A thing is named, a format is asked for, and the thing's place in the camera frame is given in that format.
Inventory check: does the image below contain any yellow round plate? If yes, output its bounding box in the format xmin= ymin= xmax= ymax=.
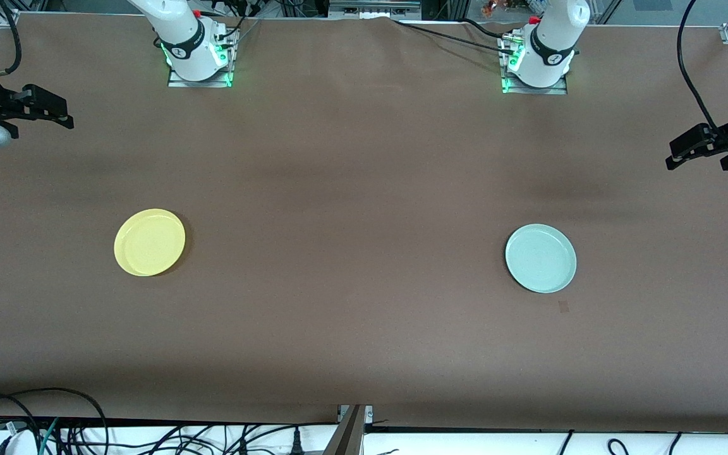
xmin=114 ymin=209 xmax=186 ymax=277

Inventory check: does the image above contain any pale green round plate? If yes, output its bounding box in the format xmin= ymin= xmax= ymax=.
xmin=505 ymin=224 xmax=578 ymax=294

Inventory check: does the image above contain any brown table cover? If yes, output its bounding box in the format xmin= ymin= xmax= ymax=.
xmin=0 ymin=13 xmax=728 ymax=435

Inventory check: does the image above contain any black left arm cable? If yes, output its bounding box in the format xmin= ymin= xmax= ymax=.
xmin=676 ymin=0 xmax=719 ymax=130

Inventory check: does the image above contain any short black table cable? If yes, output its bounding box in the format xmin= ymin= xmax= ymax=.
xmin=459 ymin=18 xmax=511 ymax=39

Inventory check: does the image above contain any long black table cable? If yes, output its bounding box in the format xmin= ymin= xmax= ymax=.
xmin=392 ymin=19 xmax=518 ymax=56

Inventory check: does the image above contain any black curved cable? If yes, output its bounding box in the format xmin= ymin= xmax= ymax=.
xmin=0 ymin=393 xmax=42 ymax=455

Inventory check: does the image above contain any large black looped cable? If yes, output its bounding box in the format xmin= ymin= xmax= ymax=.
xmin=0 ymin=387 xmax=109 ymax=455

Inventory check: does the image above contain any green cable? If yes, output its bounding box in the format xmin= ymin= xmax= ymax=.
xmin=38 ymin=418 xmax=60 ymax=455

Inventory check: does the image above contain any aluminium rail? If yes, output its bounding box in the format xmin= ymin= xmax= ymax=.
xmin=329 ymin=0 xmax=422 ymax=20

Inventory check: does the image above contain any aluminium frame post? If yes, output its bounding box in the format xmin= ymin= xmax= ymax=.
xmin=323 ymin=404 xmax=374 ymax=455

